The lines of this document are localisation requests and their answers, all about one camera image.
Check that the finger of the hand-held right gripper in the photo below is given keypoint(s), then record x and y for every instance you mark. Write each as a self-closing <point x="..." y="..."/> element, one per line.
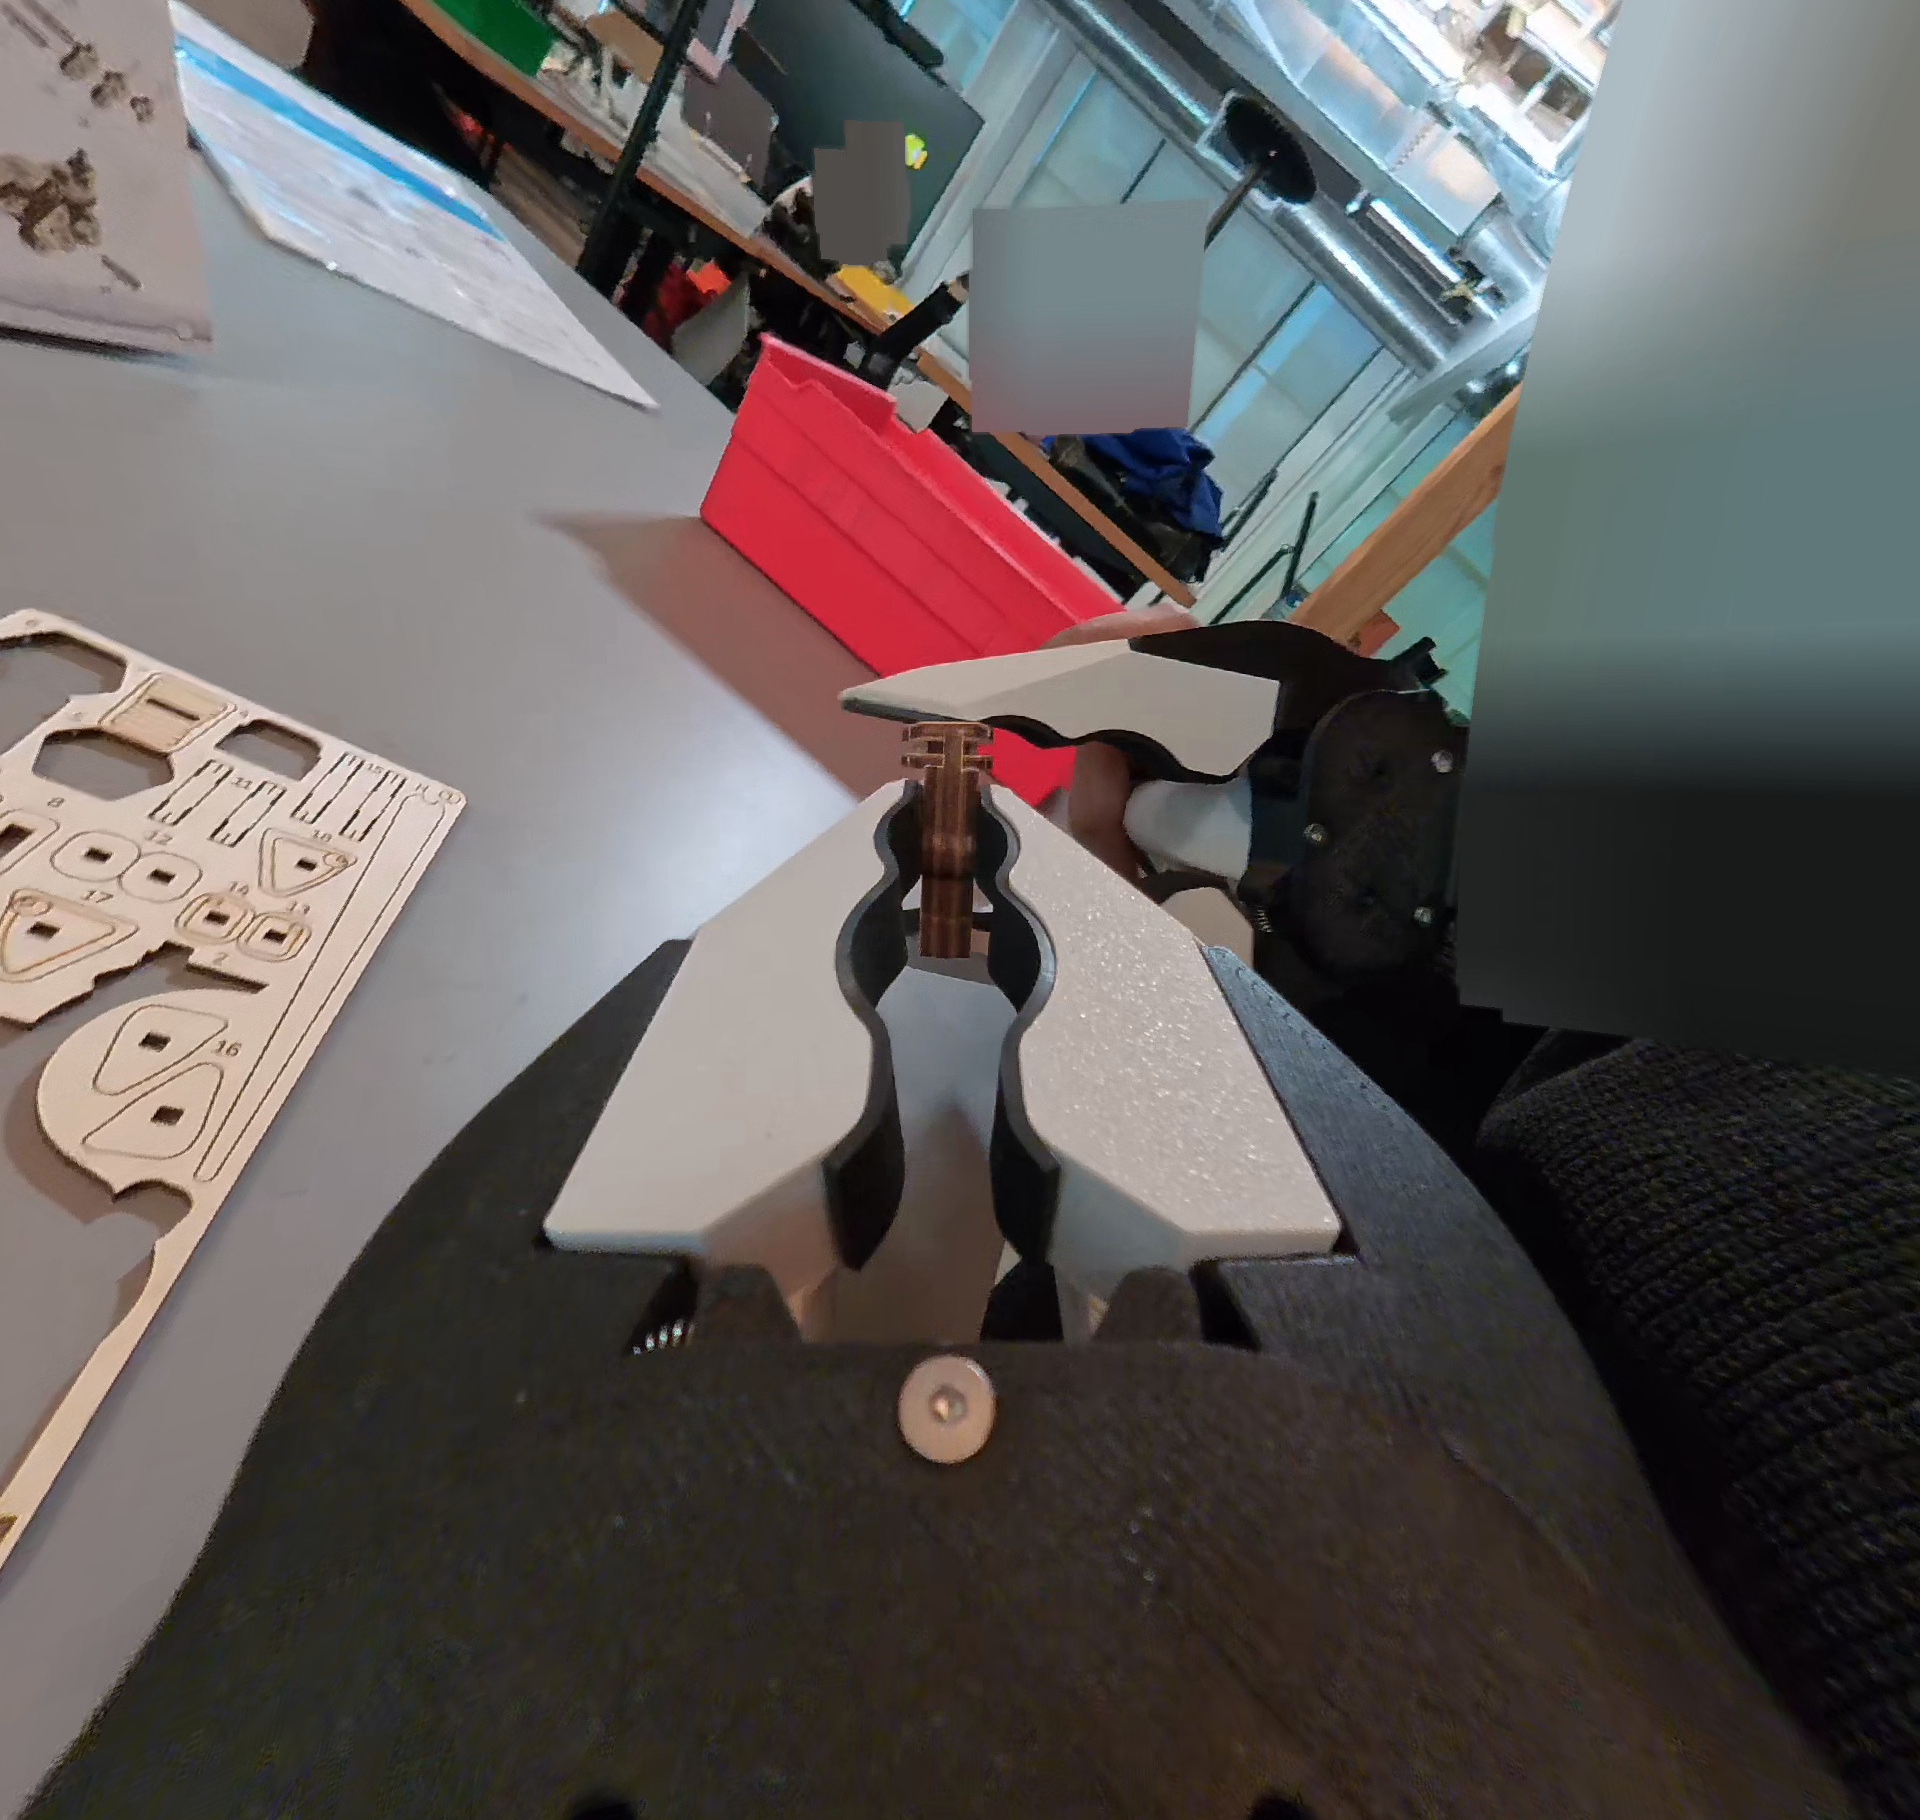
<point x="1200" y="900"/>
<point x="1081" y="680"/>

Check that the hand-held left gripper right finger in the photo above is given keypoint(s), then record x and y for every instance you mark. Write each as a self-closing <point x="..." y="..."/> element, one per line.
<point x="1171" y="1101"/>

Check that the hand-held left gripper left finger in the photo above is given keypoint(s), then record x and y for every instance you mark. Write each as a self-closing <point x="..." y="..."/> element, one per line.
<point x="705" y="1101"/>

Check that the wooden puzzle model assembly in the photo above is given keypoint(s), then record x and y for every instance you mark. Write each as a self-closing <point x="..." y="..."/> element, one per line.
<point x="949" y="831"/>

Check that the grey desk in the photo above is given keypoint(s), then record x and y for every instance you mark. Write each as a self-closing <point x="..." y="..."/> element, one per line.
<point x="450" y="620"/>

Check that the person's right hand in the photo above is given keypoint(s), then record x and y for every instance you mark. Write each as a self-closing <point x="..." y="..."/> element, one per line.
<point x="1107" y="793"/>

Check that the blue jacket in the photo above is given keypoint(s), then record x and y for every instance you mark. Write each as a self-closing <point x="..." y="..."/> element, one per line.
<point x="1162" y="479"/>

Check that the red plastic bin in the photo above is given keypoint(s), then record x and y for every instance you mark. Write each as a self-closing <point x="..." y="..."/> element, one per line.
<point x="871" y="531"/>

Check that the wooden pillar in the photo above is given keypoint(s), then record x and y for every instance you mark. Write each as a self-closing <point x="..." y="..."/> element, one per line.
<point x="1424" y="531"/>

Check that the black round disc on pole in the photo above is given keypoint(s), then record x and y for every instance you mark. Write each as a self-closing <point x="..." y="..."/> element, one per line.
<point x="1269" y="148"/>

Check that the punched wooden puzzle sheet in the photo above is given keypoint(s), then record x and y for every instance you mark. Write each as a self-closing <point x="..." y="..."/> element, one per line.
<point x="91" y="1085"/>

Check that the person's black knit sweater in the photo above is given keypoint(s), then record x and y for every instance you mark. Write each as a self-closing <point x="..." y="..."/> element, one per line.
<point x="1725" y="1400"/>

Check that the black computer monitor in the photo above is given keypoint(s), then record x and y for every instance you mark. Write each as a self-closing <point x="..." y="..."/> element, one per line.
<point x="811" y="34"/>

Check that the printed instruction sheet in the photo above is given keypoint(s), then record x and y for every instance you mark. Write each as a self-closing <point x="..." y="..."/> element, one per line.
<point x="374" y="214"/>

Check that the grey printed booklet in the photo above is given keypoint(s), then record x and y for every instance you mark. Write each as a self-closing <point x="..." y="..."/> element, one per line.
<point x="91" y="124"/>

